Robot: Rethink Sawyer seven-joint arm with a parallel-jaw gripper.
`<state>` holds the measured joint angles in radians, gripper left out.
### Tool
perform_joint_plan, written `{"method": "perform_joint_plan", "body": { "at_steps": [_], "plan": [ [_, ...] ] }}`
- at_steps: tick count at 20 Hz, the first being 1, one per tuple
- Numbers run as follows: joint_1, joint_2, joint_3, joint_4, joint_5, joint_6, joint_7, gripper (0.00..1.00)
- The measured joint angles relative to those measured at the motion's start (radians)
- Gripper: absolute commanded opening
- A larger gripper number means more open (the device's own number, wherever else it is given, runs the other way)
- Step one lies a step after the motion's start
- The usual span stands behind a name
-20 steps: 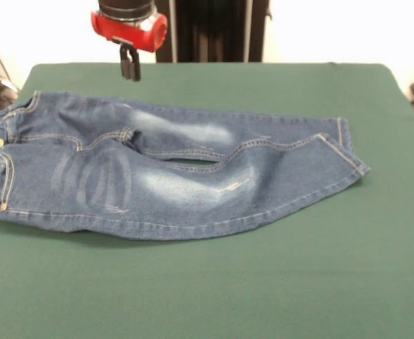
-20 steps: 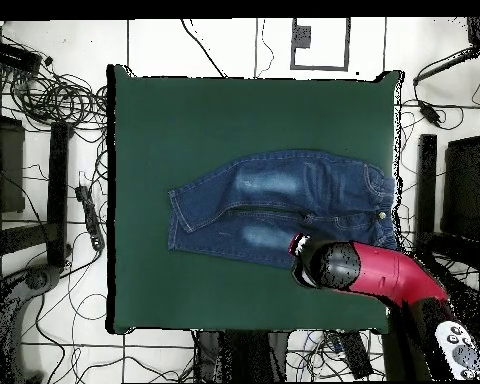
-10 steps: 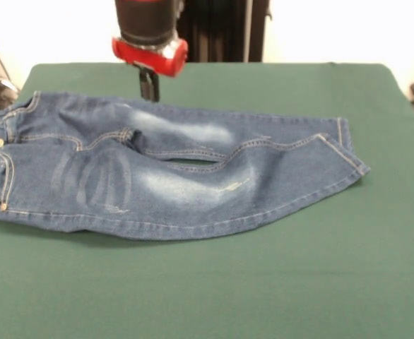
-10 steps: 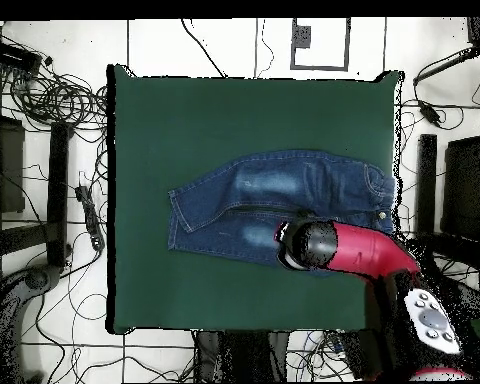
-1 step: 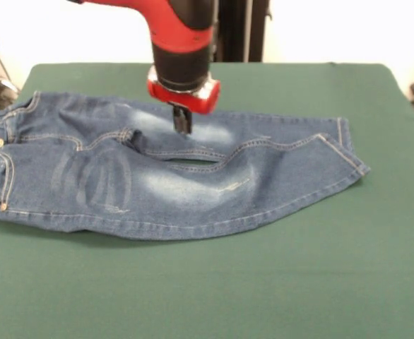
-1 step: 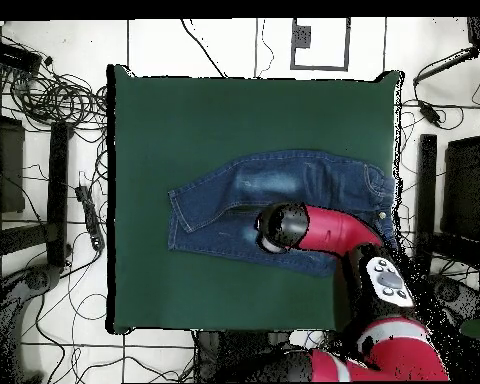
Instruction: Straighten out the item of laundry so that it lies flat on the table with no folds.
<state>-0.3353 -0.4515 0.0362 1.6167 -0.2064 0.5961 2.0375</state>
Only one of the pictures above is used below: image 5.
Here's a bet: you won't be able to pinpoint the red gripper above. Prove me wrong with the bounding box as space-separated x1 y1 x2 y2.
146 65 222 136

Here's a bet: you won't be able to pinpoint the blue denim jeans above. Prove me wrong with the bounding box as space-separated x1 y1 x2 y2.
0 90 371 242

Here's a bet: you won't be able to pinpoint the dark green table cloth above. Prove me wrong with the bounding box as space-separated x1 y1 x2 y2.
0 62 414 339

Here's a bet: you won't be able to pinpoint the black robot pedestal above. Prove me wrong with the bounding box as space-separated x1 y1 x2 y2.
213 0 273 64

